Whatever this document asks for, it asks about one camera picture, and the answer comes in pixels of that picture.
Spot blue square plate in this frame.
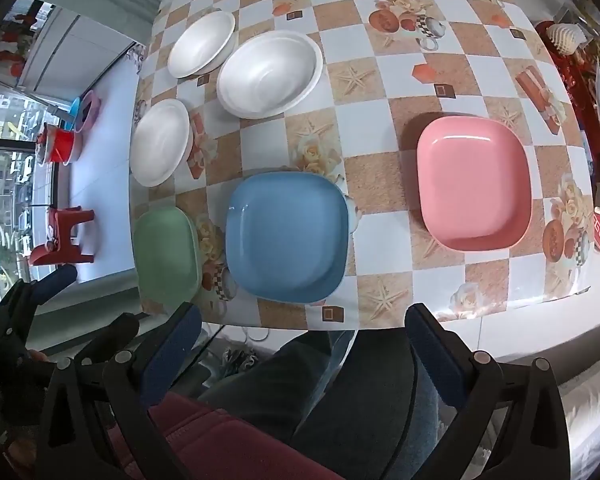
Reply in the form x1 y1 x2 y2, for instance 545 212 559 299
225 171 358 304

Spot pink square plate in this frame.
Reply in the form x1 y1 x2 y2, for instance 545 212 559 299
416 115 532 252

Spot large white bowl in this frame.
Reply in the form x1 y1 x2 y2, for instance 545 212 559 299
216 30 324 119

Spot red plastic stool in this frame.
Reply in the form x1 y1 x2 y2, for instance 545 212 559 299
29 206 95 266

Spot green square plate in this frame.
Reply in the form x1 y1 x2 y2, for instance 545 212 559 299
132 207 202 311

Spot red bucket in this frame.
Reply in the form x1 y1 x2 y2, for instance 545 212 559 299
35 124 83 166

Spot person's legs dark trousers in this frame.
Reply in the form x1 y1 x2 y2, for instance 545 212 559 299
199 328 438 479

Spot pink basin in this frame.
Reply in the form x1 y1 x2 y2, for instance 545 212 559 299
73 90 100 133

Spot red tray with clutter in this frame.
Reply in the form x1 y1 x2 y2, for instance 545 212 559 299
535 21 600 251

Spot checkered tablecloth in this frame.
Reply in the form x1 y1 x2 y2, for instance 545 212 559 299
131 0 593 330

